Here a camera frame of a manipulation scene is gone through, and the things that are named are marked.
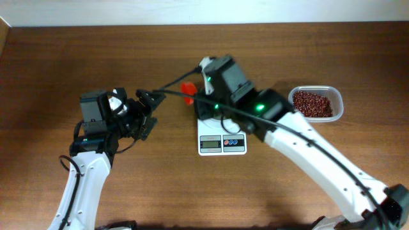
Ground orange plastic measuring scoop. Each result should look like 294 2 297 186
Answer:
181 82 197 105

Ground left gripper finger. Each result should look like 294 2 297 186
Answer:
136 89 166 112
140 117 158 141

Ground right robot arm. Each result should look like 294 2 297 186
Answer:
195 56 408 229

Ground red adzuki beans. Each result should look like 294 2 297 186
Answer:
293 91 333 118

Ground white digital kitchen scale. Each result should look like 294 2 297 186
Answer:
197 118 247 157

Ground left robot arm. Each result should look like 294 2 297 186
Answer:
50 88 165 229

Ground clear plastic food container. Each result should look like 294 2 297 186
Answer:
288 86 344 123

